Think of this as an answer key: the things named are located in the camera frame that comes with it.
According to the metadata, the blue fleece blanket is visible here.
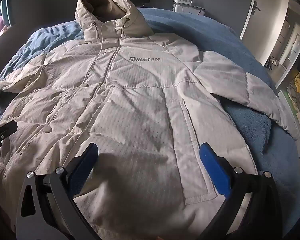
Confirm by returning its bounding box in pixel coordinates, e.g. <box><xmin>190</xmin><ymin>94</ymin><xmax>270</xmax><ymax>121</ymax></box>
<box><xmin>0</xmin><ymin>7</ymin><xmax>300</xmax><ymax>240</ymax></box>

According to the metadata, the metal door handle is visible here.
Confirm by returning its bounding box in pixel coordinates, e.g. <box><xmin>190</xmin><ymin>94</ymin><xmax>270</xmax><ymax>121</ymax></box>
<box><xmin>250</xmin><ymin>1</ymin><xmax>261</xmax><ymax>15</ymax></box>

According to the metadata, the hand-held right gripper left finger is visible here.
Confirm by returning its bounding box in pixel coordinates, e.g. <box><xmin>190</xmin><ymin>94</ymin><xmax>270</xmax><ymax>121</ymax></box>
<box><xmin>15</xmin><ymin>143</ymin><xmax>100</xmax><ymax>240</ymax></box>

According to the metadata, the white box under router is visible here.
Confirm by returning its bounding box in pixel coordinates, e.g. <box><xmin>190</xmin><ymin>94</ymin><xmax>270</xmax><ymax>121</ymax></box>
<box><xmin>174</xmin><ymin>7</ymin><xmax>206</xmax><ymax>17</ymax></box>

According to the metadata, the window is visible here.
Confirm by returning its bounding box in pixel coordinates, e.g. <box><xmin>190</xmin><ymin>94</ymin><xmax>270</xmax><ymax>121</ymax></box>
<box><xmin>0</xmin><ymin>0</ymin><xmax>17</xmax><ymax>43</ymax></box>

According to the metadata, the white door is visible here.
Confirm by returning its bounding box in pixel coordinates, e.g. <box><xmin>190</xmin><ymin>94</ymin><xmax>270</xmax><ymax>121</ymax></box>
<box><xmin>240</xmin><ymin>0</ymin><xmax>289</xmax><ymax>65</ymax></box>

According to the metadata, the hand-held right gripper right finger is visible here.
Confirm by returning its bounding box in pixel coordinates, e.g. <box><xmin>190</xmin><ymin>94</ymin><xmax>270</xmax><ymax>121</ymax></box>
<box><xmin>199</xmin><ymin>142</ymin><xmax>283</xmax><ymax>240</ymax></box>

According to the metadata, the pink plush toy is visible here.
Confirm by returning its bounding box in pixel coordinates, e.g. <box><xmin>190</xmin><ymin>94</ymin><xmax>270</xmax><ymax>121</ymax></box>
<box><xmin>0</xmin><ymin>15</ymin><xmax>10</xmax><ymax>38</ymax></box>

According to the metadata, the pile of clothes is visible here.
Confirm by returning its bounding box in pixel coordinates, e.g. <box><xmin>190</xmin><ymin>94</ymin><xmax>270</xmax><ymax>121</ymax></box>
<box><xmin>286</xmin><ymin>71</ymin><xmax>300</xmax><ymax>123</ymax></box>

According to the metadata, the beige hooded puffer jacket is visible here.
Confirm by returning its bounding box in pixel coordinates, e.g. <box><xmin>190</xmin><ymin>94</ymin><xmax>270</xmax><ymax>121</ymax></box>
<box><xmin>0</xmin><ymin>0</ymin><xmax>300</xmax><ymax>240</ymax></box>

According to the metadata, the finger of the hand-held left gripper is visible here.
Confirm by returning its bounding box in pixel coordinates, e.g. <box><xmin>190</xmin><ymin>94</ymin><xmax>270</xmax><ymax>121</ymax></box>
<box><xmin>0</xmin><ymin>120</ymin><xmax>18</xmax><ymax>160</ymax></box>

